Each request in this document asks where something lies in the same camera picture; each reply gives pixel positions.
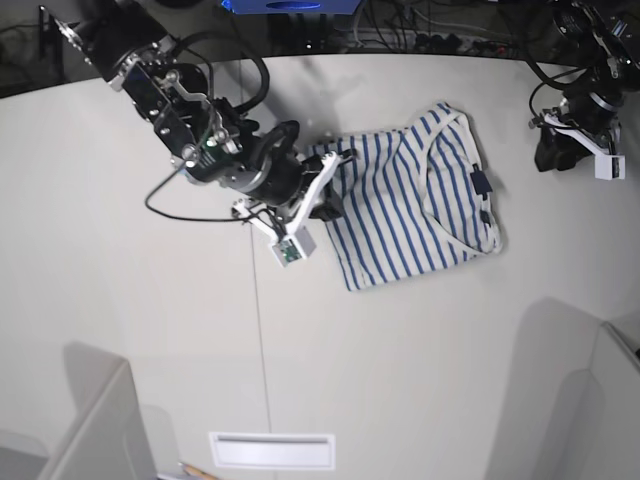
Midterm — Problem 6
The blue white striped T-shirt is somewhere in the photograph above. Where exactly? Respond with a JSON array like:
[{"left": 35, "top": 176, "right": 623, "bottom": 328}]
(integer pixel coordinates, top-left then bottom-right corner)
[{"left": 306, "top": 101, "right": 503, "bottom": 291}]

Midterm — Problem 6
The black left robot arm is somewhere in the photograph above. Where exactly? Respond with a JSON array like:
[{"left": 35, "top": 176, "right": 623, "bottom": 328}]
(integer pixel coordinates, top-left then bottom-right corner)
[{"left": 518, "top": 1, "right": 639, "bottom": 180}]

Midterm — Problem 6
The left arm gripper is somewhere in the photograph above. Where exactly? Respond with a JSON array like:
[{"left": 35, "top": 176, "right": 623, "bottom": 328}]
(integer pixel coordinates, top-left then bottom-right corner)
[{"left": 530, "top": 89, "right": 623, "bottom": 172}]

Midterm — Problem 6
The white rectangular tray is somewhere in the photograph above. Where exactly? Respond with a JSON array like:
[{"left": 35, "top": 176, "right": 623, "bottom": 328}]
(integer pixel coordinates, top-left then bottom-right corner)
[{"left": 209, "top": 432, "right": 336, "bottom": 471}]

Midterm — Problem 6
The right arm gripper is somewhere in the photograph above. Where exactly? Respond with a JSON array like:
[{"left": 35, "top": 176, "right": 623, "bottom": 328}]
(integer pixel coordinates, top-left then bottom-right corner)
[{"left": 242, "top": 120, "right": 344, "bottom": 223}]

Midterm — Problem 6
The blue device box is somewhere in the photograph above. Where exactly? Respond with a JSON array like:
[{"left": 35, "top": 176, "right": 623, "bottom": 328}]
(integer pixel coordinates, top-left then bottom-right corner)
[{"left": 221, "top": 0, "right": 360, "bottom": 15}]

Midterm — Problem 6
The right white partition panel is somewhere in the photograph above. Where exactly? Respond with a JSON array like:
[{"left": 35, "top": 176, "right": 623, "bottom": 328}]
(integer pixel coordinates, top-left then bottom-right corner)
[{"left": 484, "top": 322, "right": 639, "bottom": 479}]

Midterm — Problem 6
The wooden pencil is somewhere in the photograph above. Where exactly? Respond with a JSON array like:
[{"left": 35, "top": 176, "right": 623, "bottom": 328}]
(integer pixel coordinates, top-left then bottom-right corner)
[{"left": 179, "top": 462, "right": 216, "bottom": 480}]

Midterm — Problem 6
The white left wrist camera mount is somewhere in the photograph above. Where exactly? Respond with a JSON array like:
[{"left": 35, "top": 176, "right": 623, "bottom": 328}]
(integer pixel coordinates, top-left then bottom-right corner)
[{"left": 553, "top": 121, "right": 626, "bottom": 181}]

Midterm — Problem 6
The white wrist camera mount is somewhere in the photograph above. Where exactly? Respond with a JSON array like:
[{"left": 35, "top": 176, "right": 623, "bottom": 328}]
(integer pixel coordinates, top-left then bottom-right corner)
[
  {"left": 553, "top": 121, "right": 626, "bottom": 181},
  {"left": 231, "top": 149, "right": 356, "bottom": 267}
]

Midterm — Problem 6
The white partition panel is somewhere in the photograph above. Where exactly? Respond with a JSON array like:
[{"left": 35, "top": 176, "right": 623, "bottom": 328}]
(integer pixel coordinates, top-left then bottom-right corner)
[
  {"left": 484, "top": 322, "right": 639, "bottom": 479},
  {"left": 1, "top": 357, "right": 158, "bottom": 479}
]

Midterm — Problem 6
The left white partition panel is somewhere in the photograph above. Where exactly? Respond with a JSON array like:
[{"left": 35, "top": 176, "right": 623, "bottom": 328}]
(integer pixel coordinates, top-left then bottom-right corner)
[{"left": 1, "top": 357, "right": 158, "bottom": 479}]

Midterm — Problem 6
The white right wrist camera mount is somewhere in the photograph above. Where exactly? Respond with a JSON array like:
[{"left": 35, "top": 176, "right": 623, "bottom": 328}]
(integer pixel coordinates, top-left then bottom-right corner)
[{"left": 231, "top": 149, "right": 356, "bottom": 267}]

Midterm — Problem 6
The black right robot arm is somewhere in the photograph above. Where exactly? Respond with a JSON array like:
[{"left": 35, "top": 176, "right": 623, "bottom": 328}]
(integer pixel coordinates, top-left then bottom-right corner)
[{"left": 50, "top": 1, "right": 344, "bottom": 222}]

